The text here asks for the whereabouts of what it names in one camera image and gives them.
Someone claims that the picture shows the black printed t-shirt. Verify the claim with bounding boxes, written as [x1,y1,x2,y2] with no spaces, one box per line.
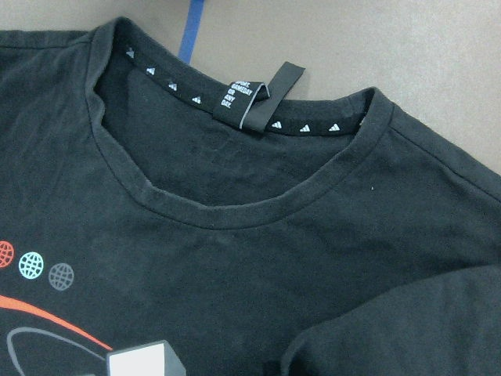
[1,17,500,375]

